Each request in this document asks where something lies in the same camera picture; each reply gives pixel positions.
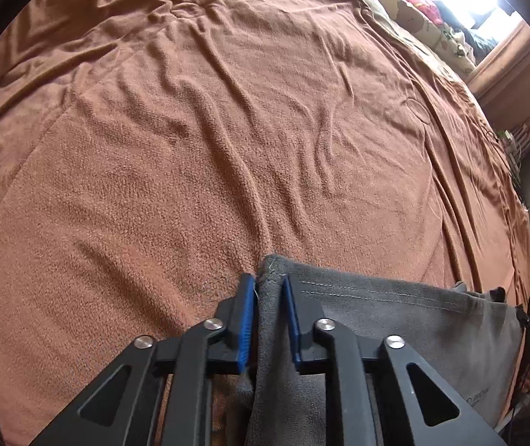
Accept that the grey t-shirt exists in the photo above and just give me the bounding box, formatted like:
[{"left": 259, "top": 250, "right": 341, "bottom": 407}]
[{"left": 235, "top": 253, "right": 526, "bottom": 446}]

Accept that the orange-brown blanket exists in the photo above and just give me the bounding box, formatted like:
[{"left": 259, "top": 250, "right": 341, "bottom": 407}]
[{"left": 0, "top": 0, "right": 530, "bottom": 446}]

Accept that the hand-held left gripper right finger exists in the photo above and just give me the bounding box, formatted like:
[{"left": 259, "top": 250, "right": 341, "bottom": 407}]
[{"left": 281, "top": 273, "right": 507, "bottom": 446}]

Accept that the white flat strap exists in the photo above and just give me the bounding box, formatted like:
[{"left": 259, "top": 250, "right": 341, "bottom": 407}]
[{"left": 497, "top": 392, "right": 530, "bottom": 433}]

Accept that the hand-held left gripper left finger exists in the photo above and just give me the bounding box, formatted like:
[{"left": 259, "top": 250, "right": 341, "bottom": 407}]
[{"left": 30, "top": 273, "right": 260, "bottom": 446}]

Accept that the dark cushion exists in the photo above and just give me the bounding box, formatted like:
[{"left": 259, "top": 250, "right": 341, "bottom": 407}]
[{"left": 437, "top": 0, "right": 493, "bottom": 61}]

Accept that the red plush toy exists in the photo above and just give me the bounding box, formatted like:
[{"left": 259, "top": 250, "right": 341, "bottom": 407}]
[{"left": 381, "top": 0, "right": 445, "bottom": 26}]

